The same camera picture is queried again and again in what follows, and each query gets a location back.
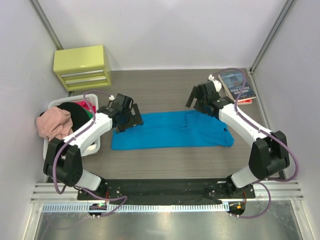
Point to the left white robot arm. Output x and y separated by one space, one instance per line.
63 160

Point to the white garment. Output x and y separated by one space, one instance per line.
92 148

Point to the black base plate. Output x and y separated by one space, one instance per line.
213 188

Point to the pink garment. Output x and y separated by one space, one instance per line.
54 123

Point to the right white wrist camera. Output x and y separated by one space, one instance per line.
217 83

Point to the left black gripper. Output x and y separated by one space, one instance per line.
132 116

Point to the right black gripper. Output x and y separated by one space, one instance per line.
199 97

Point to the blue paperback book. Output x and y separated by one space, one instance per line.
232 82

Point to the slotted cable duct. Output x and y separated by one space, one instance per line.
88 207

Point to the white laundry basket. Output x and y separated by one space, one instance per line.
91 98

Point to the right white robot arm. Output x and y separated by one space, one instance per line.
268 155

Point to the aluminium frame rail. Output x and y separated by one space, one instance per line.
279 191

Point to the blue t shirt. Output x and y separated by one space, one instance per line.
176 129

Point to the yellow green drawer cabinet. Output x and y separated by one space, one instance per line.
82 68

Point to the magenta garment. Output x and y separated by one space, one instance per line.
88 106

